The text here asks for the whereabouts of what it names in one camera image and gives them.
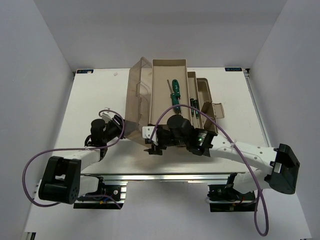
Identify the blue label sticker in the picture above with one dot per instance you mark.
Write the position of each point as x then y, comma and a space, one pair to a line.
84, 71
233, 69

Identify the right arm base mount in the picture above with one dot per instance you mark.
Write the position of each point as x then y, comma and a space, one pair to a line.
226, 200

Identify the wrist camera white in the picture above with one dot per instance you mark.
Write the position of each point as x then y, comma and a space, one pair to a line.
149, 134
105, 115

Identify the beige cantilever toolbox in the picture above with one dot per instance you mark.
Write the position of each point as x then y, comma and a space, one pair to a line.
160, 88

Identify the blue label sticker right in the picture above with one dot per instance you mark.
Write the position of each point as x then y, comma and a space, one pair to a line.
233, 69

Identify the aluminium front rail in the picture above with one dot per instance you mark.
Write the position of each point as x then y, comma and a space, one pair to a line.
160, 177

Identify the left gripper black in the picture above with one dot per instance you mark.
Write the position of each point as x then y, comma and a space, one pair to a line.
114, 122

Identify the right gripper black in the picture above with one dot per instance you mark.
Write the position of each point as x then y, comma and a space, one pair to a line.
156, 148

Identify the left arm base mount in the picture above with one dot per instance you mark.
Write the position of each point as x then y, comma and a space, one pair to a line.
111, 195

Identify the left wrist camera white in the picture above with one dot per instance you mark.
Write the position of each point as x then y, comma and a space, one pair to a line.
105, 115

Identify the large green handle screwdriver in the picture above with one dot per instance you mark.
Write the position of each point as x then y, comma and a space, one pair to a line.
175, 102

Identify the short black green precision screwdriver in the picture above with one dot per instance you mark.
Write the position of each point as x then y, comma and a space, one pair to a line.
196, 106

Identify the blue label sticker left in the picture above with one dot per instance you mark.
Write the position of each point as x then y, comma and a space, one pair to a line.
84, 71

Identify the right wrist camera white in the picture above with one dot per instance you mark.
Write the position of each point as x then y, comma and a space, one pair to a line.
149, 134

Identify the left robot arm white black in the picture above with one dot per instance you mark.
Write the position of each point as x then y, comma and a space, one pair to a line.
62, 181

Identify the green handle long screwdriver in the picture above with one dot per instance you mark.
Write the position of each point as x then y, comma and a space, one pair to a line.
174, 87

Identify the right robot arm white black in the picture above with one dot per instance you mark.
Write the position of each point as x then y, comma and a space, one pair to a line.
215, 145

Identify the small black green precision screwdriver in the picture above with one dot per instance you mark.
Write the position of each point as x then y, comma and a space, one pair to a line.
192, 104

